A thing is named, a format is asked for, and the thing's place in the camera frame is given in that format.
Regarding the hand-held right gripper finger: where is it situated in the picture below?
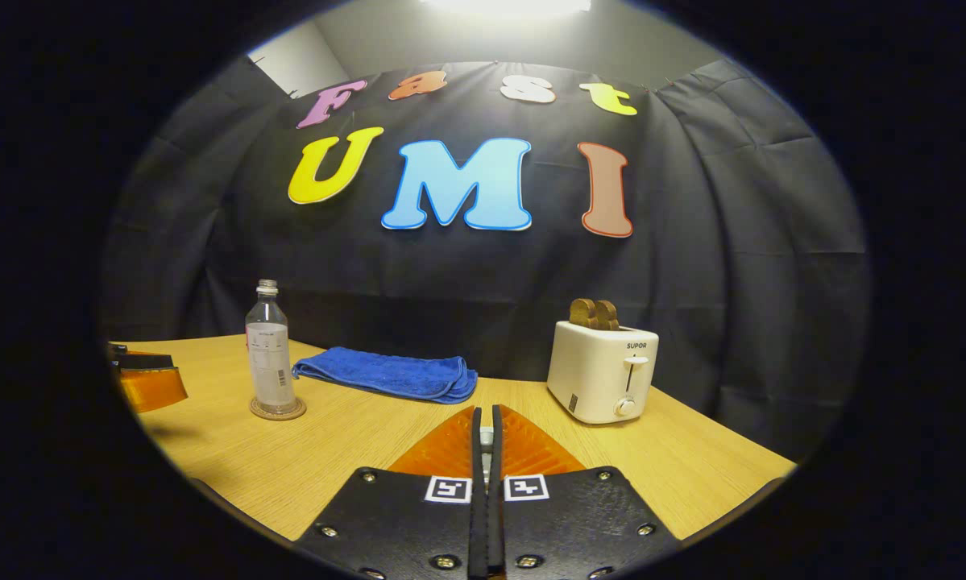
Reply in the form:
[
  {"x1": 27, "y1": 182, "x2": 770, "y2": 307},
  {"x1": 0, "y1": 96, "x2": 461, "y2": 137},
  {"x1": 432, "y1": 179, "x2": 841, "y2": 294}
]
[
  {"x1": 293, "y1": 405, "x2": 488, "y2": 580},
  {"x1": 489, "y1": 404, "x2": 683, "y2": 580}
]

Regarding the clear plastic water bottle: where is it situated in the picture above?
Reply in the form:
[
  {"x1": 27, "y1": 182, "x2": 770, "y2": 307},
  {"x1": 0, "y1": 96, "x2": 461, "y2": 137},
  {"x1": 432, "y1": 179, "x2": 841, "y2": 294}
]
[{"x1": 245, "y1": 280, "x2": 298, "y2": 409}]

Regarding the round brown coaster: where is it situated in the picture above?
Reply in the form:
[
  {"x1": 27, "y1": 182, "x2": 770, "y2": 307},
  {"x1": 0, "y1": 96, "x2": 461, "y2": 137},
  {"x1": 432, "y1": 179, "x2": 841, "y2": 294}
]
[{"x1": 249, "y1": 395, "x2": 307, "y2": 421}]

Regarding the blue folded towel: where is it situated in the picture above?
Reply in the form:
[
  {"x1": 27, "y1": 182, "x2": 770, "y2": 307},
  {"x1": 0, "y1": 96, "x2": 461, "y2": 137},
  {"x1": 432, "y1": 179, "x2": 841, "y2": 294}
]
[{"x1": 292, "y1": 346, "x2": 479, "y2": 405}]

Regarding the white toaster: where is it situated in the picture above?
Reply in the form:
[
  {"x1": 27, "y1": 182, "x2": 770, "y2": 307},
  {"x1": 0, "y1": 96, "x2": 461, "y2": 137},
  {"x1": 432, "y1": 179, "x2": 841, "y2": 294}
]
[{"x1": 547, "y1": 321, "x2": 660, "y2": 425}]

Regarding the black backdrop cloth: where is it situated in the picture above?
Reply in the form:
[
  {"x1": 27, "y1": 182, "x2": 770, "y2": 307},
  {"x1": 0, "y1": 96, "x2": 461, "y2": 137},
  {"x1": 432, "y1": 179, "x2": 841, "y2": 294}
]
[{"x1": 100, "y1": 56, "x2": 870, "y2": 460}]

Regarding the bright ceiling light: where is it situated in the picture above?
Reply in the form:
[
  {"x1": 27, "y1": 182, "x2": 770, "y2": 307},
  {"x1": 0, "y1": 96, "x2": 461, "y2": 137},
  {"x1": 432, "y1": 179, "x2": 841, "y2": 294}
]
[{"x1": 418, "y1": 0, "x2": 596, "y2": 19}]

